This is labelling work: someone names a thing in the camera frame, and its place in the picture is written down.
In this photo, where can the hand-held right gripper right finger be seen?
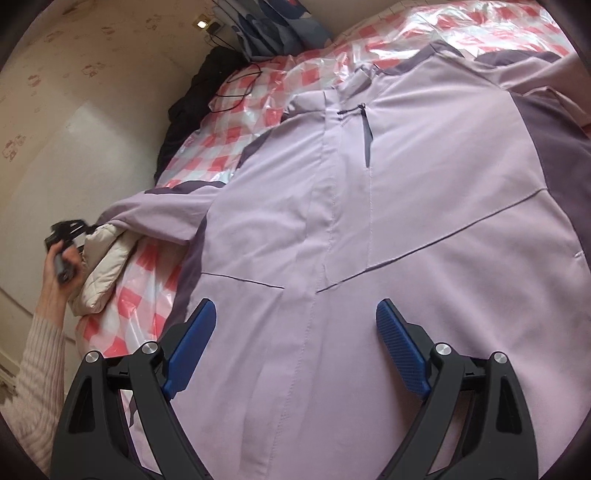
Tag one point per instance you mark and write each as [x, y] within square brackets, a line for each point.
[400, 350]

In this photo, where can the pale pink cloth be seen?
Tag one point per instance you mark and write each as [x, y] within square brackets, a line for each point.
[570, 78]

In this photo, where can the red white checkered tablecloth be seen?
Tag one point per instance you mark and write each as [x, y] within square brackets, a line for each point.
[143, 286]

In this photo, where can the black garment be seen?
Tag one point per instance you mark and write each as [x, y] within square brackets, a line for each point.
[184, 115]

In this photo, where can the lilac and purple jacket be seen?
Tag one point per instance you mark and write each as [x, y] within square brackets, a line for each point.
[415, 221]

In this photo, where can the wall socket with charger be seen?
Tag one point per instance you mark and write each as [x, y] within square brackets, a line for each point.
[207, 25]

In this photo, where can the blue patterned pillow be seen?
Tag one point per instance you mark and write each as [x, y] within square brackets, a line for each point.
[272, 23]

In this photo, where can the person's left forearm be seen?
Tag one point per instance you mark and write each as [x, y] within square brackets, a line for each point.
[32, 392]

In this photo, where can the cream quilted jacket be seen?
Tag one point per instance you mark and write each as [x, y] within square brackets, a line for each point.
[104, 267]

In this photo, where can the person's left hand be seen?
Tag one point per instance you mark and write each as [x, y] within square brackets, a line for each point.
[57, 295]

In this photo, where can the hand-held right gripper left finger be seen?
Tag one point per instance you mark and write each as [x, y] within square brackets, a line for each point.
[191, 344]

